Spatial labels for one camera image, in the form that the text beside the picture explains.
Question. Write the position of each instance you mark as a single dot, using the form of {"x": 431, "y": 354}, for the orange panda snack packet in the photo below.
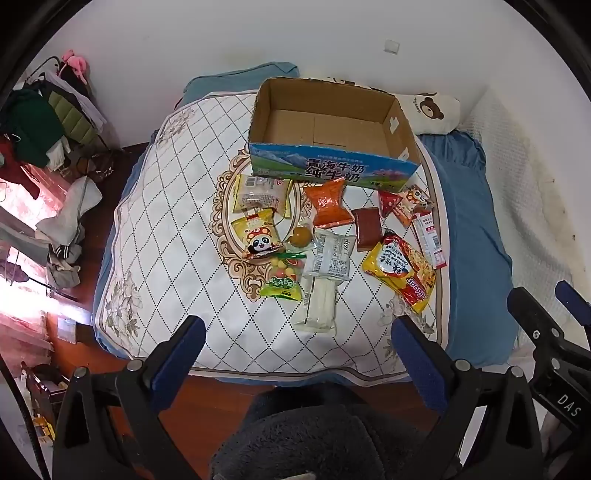
{"x": 413, "y": 201}

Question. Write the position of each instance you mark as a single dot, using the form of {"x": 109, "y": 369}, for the person's right forearm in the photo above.
{"x": 565, "y": 447}

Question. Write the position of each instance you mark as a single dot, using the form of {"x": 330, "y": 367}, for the yellow bread packet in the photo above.
{"x": 261, "y": 194}

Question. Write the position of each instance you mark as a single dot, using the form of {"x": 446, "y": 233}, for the pink plush toy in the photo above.
{"x": 75, "y": 62}

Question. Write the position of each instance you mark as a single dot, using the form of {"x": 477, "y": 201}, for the white crumpled cloth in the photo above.
{"x": 74, "y": 207}

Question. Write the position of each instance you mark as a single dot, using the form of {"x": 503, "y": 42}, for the dark green garment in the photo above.
{"x": 32, "y": 124}

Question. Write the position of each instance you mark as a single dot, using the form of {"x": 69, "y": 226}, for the olive puffer jacket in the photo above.
{"x": 74, "y": 115}

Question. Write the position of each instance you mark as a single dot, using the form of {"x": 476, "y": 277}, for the green candy packet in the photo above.
{"x": 282, "y": 276}

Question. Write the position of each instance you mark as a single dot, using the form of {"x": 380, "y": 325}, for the orange pillow snack packet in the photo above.
{"x": 328, "y": 203}

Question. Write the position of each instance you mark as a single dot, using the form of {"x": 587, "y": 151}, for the small red snack packet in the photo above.
{"x": 388, "y": 202}

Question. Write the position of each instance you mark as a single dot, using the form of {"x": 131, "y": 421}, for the printed cardboard box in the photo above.
{"x": 323, "y": 124}

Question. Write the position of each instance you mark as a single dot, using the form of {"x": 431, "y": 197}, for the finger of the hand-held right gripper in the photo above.
{"x": 570, "y": 295}
{"x": 531, "y": 310}

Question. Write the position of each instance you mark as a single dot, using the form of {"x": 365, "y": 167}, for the clear white sticks packet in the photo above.
{"x": 316, "y": 304}

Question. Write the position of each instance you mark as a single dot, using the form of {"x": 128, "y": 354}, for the bear print pillow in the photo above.
{"x": 431, "y": 110}

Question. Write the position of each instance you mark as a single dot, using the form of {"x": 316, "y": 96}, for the brown red bar packet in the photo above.
{"x": 367, "y": 228}

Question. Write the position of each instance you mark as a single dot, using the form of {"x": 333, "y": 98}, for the red garment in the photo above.
{"x": 16, "y": 170}

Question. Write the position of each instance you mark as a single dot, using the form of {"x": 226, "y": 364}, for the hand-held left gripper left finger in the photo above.
{"x": 179, "y": 353}

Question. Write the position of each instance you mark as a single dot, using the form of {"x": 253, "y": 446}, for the blue pillow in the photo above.
{"x": 231, "y": 83}

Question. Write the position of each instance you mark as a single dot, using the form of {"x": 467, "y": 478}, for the yellow panda snack packet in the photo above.
{"x": 256, "y": 235}

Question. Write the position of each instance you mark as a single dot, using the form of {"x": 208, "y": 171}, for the small brown pastry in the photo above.
{"x": 300, "y": 236}

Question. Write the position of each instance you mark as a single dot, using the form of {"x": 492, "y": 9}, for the white quilted flower blanket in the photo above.
{"x": 184, "y": 207}

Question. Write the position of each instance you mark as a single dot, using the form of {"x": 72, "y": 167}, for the panda print pillow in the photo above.
{"x": 339, "y": 81}

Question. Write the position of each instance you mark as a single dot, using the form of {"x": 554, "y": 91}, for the grey striped cloth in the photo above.
{"x": 64, "y": 265}

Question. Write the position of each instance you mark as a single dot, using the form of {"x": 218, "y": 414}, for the blue bed sheet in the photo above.
{"x": 471, "y": 240}

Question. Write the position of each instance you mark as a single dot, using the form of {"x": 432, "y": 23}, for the yellow red noodle packet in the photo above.
{"x": 399, "y": 270}

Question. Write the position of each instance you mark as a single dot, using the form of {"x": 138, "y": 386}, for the white barcode snack packet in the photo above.
{"x": 332, "y": 254}

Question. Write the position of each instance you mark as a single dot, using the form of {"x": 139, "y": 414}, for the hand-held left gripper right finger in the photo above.
{"x": 418, "y": 364}

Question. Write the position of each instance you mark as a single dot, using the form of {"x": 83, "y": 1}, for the red white sausage stick packet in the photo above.
{"x": 429, "y": 240}

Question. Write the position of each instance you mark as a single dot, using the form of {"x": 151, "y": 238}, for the dark fuzzy clothing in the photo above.
{"x": 323, "y": 438}

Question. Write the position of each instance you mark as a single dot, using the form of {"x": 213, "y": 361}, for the white wall socket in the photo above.
{"x": 391, "y": 46}

